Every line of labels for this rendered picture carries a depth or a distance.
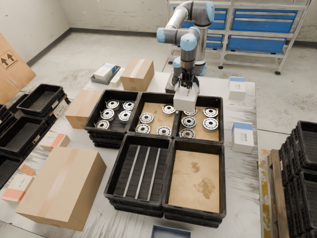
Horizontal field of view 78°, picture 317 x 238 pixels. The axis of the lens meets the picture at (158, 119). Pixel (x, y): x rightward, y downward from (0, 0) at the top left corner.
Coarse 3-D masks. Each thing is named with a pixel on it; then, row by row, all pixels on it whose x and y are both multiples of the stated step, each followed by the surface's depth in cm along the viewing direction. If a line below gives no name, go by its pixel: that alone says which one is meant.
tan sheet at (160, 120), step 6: (144, 108) 152; (150, 108) 151; (156, 108) 151; (156, 114) 146; (162, 114) 146; (156, 120) 142; (162, 120) 142; (168, 120) 141; (150, 126) 139; (156, 126) 139; (162, 126) 138; (168, 126) 138
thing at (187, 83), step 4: (192, 68) 101; (184, 72) 100; (188, 72) 99; (180, 76) 107; (184, 76) 105; (188, 76) 104; (192, 76) 106; (180, 80) 105; (184, 80) 104; (188, 80) 105; (192, 80) 105; (184, 84) 108; (188, 84) 105; (188, 88) 107
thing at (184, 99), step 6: (180, 90) 116; (186, 90) 116; (192, 90) 115; (174, 96) 113; (180, 96) 112; (186, 96) 112; (192, 96) 112; (174, 102) 114; (180, 102) 113; (186, 102) 111; (192, 102) 110; (174, 108) 118; (180, 108) 116; (186, 108) 115; (192, 108) 113
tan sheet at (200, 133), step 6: (198, 108) 147; (204, 108) 147; (216, 108) 146; (198, 114) 143; (198, 120) 139; (180, 126) 137; (198, 126) 136; (198, 132) 133; (204, 132) 132; (216, 132) 131; (198, 138) 129; (204, 138) 129; (210, 138) 129; (216, 138) 128
